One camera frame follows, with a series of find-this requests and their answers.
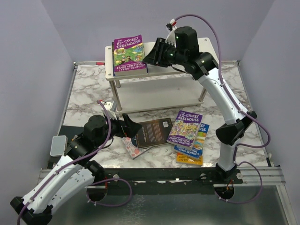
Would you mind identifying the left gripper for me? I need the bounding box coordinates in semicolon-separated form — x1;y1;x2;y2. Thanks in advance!
96;112;143;148

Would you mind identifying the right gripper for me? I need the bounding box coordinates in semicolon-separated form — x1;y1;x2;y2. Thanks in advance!
142;38;186;68

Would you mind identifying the purple 117-Storey Treehouse book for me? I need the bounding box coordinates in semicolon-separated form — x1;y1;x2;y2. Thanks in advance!
112;35;148;76

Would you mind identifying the purple 52-Storey Treehouse book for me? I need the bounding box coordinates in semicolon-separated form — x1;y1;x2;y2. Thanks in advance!
166;110;203;150

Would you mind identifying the blue 91-Storey Treehouse book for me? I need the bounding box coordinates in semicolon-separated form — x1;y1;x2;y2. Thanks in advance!
174;123;210;159

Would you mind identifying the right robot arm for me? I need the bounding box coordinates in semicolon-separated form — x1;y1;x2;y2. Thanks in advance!
143;26;257;183

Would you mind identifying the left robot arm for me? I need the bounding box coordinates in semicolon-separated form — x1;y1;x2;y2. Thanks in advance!
10;114;142;225

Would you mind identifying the black hardcover book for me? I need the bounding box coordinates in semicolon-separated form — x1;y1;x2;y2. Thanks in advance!
135;118;173;149

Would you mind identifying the floral pink notebook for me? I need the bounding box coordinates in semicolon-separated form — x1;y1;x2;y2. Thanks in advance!
121;137;150;159

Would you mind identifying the blue Animal Farm book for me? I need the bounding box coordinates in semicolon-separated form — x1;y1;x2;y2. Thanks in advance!
112;43;148;76

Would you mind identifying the yellow 130-Storey Treehouse book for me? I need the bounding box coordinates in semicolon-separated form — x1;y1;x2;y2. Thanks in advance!
176;153;203;166

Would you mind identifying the grey rectangular box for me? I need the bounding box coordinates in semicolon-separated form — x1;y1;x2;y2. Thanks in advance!
50;135;68;157

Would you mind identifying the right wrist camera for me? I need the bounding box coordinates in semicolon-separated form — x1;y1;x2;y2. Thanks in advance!
165;19;177;46

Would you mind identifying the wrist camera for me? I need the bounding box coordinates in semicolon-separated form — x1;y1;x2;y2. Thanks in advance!
165;19;177;46
102;100;118;120

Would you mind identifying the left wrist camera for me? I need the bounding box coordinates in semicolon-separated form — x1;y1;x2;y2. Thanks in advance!
102;100;118;120

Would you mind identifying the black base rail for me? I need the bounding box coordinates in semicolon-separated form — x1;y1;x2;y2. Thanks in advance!
86;167;243;197

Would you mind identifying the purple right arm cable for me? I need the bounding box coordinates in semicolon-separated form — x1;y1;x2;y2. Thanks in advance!
173;14;272;204

